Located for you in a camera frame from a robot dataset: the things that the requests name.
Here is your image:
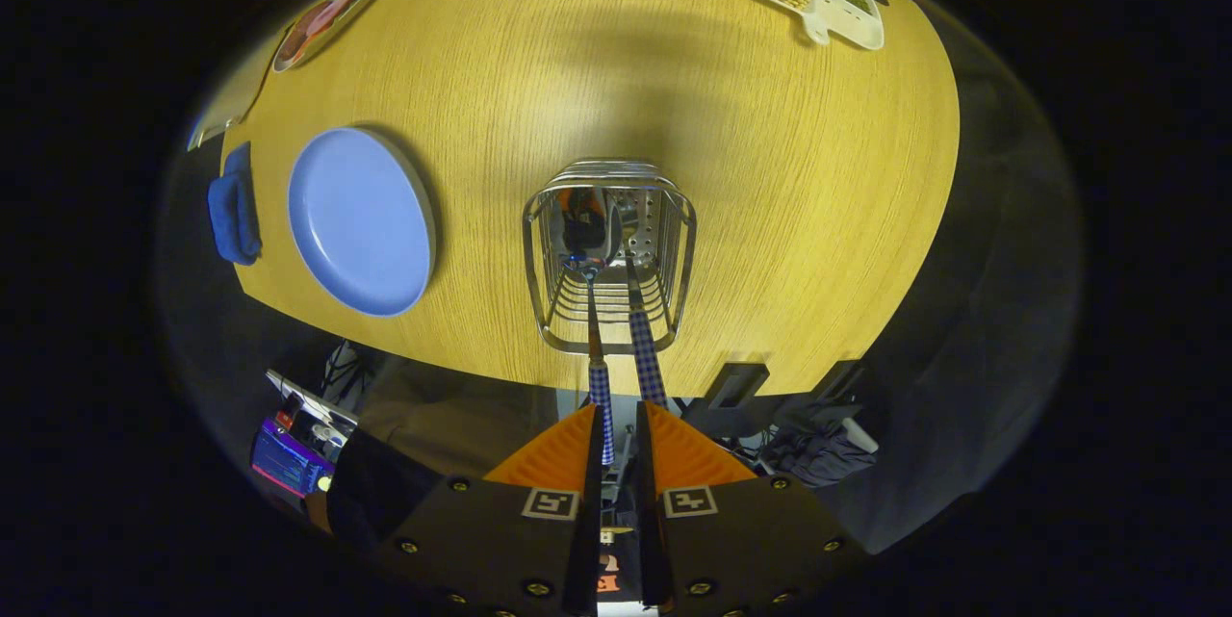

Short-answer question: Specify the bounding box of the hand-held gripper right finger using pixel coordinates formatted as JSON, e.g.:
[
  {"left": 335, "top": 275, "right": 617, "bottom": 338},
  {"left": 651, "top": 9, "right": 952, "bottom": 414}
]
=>
[{"left": 635, "top": 400, "right": 853, "bottom": 617}]

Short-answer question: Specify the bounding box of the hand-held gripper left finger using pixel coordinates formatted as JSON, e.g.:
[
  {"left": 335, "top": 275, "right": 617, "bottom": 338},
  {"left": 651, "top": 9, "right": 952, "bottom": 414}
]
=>
[{"left": 371, "top": 403, "right": 605, "bottom": 617}]

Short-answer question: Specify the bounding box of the checked handle metal spoon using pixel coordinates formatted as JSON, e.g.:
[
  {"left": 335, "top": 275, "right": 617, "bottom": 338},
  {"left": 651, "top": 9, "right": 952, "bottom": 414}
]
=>
[{"left": 558, "top": 189, "right": 627, "bottom": 466}]

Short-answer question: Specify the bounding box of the checked handle metal fork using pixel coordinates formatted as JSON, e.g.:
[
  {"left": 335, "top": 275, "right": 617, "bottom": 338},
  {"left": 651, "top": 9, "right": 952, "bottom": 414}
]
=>
[{"left": 616, "top": 203, "right": 668, "bottom": 406}]

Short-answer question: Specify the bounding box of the person's leg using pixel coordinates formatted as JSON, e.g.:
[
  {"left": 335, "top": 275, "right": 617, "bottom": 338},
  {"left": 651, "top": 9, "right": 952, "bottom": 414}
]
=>
[{"left": 356, "top": 357, "right": 559, "bottom": 478}]

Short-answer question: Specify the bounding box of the black table clamp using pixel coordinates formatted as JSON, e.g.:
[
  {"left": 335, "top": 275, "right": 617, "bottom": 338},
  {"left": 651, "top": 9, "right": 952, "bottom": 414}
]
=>
[
  {"left": 706, "top": 362, "right": 771, "bottom": 435},
  {"left": 799, "top": 359, "right": 867, "bottom": 416}
]

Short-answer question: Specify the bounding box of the dark grey bag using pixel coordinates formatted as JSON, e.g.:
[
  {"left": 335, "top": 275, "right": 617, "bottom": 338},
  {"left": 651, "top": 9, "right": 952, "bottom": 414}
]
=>
[{"left": 760, "top": 420, "right": 877, "bottom": 488}]

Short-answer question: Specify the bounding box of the lit computer screen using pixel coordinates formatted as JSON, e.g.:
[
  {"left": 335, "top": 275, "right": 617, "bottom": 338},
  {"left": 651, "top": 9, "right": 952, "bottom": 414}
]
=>
[{"left": 252, "top": 418, "right": 335, "bottom": 500}]

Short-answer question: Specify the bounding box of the blue round plate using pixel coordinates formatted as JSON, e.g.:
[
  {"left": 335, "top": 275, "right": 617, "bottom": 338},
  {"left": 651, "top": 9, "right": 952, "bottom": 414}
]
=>
[{"left": 287, "top": 126, "right": 438, "bottom": 318}]

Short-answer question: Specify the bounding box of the blue folded cloth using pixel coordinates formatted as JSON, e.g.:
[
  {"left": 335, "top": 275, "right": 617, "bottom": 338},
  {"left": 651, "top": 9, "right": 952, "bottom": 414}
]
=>
[{"left": 207, "top": 141, "right": 263, "bottom": 267}]

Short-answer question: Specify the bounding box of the white oval food plate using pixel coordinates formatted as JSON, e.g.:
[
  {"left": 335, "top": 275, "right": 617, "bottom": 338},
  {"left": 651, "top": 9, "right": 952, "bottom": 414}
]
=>
[{"left": 271, "top": 0, "right": 392, "bottom": 74}]

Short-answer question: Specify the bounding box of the white toaster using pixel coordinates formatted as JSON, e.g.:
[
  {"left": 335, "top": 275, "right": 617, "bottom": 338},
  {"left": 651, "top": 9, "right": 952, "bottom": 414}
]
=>
[{"left": 188, "top": 39, "right": 280, "bottom": 151}]

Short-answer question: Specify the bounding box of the pink ham slice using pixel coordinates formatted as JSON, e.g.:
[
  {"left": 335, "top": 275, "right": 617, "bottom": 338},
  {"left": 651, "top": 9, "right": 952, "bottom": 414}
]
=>
[{"left": 303, "top": 0, "right": 357, "bottom": 36}]

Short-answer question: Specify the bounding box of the black cable bundle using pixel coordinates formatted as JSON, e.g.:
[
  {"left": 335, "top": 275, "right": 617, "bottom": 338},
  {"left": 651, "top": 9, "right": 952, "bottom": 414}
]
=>
[{"left": 322, "top": 340, "right": 386, "bottom": 406}]

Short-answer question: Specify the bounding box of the metal wire cutlery basket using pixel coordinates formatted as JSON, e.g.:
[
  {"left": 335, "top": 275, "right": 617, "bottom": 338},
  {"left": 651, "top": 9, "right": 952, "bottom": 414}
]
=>
[{"left": 523, "top": 158, "right": 697, "bottom": 355}]

